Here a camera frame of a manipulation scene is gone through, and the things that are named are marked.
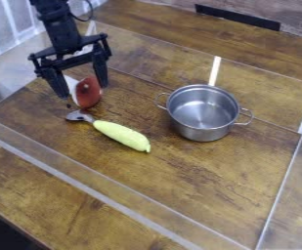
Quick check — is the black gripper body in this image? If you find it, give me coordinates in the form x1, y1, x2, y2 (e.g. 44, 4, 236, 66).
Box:
28, 33, 111, 77

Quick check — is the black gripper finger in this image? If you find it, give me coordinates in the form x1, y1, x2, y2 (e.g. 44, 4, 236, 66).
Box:
42, 68, 70, 99
92, 52, 108, 88

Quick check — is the brown white plush mushroom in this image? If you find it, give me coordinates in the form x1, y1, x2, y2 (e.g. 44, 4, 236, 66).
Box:
66, 76, 102, 108

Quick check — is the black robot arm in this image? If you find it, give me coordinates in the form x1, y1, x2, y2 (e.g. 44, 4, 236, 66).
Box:
28, 0, 111, 99

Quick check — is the silver metal pot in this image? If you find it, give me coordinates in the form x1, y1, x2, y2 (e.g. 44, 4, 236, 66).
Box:
154, 84, 254, 142

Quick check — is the black strip on table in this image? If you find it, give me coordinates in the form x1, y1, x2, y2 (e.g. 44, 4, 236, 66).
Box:
195, 4, 280, 31

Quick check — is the black cable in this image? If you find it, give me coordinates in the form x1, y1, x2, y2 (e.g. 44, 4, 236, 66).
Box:
68, 0, 95, 23

